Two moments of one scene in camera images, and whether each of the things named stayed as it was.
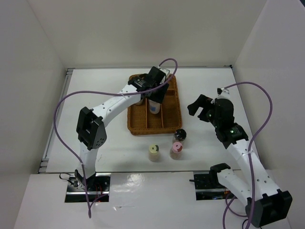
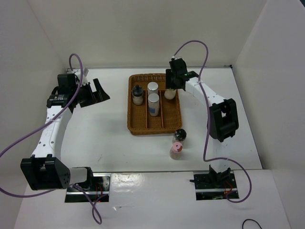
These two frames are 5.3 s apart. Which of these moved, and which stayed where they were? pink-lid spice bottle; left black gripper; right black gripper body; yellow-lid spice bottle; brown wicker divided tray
Moved: left black gripper; yellow-lid spice bottle; right black gripper body
Stayed: pink-lid spice bottle; brown wicker divided tray
